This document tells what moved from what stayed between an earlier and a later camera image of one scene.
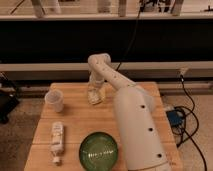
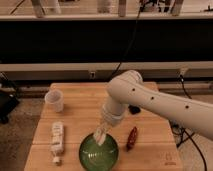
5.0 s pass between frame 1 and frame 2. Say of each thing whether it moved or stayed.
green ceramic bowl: stayed
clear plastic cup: stayed
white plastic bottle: stayed
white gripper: moved
